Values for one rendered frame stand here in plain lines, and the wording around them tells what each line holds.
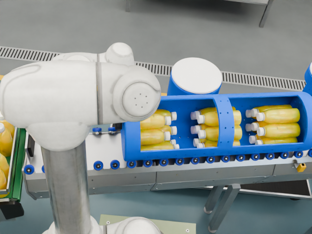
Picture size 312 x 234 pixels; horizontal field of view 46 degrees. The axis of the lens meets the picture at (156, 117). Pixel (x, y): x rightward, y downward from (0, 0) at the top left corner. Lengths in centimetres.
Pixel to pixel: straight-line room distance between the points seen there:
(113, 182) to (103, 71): 109
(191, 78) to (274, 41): 236
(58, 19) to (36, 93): 340
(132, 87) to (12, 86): 23
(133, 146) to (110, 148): 27
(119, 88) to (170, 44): 315
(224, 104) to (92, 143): 66
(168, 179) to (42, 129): 112
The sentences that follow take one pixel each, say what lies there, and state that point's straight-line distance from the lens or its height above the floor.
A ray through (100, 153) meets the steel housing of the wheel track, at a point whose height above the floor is 93.
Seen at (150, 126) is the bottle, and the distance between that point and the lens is 158.
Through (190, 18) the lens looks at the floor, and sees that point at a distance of 423.
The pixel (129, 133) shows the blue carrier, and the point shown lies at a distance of 150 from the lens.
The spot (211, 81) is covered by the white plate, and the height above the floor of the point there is 104.
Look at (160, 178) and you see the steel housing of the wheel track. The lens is 178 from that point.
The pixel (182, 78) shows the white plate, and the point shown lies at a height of 104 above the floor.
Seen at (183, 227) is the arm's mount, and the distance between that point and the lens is 146.
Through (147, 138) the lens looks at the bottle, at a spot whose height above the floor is 112.
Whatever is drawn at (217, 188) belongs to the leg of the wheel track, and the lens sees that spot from 239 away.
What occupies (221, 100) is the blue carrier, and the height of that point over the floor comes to 123.
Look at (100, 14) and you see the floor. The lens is 416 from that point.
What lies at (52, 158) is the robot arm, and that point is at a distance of 84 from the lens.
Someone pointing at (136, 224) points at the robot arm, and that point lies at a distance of 115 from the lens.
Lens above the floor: 239
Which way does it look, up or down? 50 degrees down
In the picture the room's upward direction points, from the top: 9 degrees clockwise
